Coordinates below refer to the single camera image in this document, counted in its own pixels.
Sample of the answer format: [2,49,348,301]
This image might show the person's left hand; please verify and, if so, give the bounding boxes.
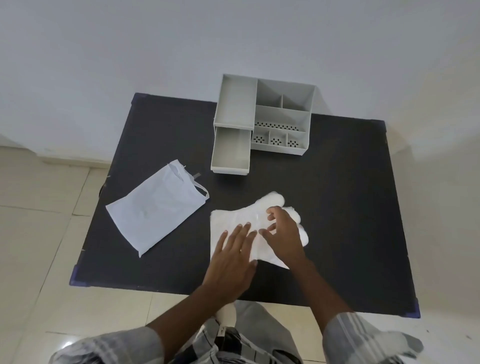
[203,223,259,301]

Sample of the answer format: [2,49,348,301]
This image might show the person's right hand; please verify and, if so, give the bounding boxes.
[259,206,309,269]

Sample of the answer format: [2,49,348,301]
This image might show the clear plastic disposable glove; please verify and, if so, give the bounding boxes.
[209,191,311,270]

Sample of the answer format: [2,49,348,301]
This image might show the person's right forearm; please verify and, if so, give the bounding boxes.
[290,258,355,335]

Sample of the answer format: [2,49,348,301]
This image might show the person's left forearm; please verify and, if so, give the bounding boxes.
[145,285,241,363]

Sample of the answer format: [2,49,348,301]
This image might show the grey trousers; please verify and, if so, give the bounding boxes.
[233,301,302,364]

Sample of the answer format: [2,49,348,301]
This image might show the grey organizer drawer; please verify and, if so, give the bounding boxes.
[211,127,253,176]

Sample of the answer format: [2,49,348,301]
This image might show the grey plastic desk organizer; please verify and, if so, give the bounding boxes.
[213,74,315,157]

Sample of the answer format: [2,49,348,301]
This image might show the purple table corner guard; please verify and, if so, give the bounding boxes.
[69,265,91,288]
[401,300,421,319]

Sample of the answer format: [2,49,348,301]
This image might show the grey plaid shirt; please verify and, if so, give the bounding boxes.
[49,311,424,364]

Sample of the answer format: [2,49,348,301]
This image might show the white drawstring cloth bag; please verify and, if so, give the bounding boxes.
[105,159,210,259]

